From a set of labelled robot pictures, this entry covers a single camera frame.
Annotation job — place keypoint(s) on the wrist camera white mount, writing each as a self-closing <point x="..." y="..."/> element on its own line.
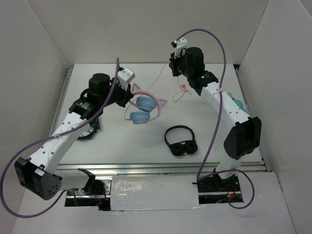
<point x="125" y="77"/>
<point x="179" y="44"/>

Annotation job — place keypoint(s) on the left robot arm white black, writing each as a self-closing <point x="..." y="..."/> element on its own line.
<point x="38" y="173"/>

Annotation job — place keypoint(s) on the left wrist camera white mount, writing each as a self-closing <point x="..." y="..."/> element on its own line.
<point x="125" y="77"/>

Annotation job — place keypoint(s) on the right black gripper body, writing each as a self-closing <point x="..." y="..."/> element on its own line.
<point x="179" y="66"/>

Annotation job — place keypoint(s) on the teal cat-ear headphones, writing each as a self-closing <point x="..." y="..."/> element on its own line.
<point x="238" y="103"/>

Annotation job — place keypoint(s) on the blue pink cat-ear headphones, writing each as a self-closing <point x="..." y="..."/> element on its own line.
<point x="149" y="106"/>

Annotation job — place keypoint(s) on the black folded headphones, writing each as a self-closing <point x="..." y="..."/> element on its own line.
<point x="185" y="147"/>

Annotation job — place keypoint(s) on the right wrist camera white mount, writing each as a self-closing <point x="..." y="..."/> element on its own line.
<point x="179" y="44"/>

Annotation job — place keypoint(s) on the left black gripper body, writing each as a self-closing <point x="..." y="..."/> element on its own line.
<point x="119" y="95"/>

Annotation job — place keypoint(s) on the white foil-taped cover plate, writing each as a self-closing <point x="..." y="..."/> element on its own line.
<point x="161" y="192"/>

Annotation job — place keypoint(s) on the aluminium rail frame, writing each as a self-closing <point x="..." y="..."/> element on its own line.
<point x="121" y="148"/>

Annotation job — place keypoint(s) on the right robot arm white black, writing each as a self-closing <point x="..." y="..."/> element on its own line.
<point x="245" y="131"/>

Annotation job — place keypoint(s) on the black headphones with wrapped cable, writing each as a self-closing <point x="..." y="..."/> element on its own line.
<point x="91" y="129"/>

